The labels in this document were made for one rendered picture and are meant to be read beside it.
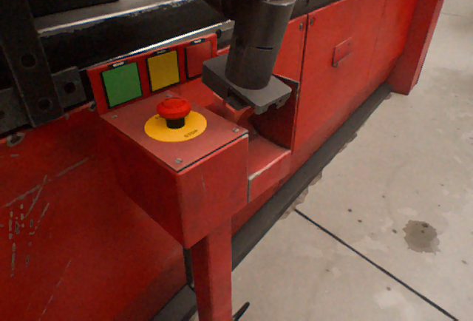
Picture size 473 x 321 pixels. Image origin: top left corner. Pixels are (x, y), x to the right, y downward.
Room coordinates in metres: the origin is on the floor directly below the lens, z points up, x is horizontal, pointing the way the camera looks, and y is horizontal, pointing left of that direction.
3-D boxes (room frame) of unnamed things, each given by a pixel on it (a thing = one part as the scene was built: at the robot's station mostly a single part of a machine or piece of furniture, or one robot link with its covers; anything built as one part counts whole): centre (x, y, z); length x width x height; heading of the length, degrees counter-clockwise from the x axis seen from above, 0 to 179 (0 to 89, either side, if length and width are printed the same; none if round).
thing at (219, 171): (0.38, 0.05, 0.75); 0.20 x 0.16 x 0.18; 136
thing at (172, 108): (0.34, 0.07, 0.79); 0.04 x 0.04 x 0.04
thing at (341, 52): (1.17, -0.39, 0.58); 0.15 x 0.02 x 0.07; 143
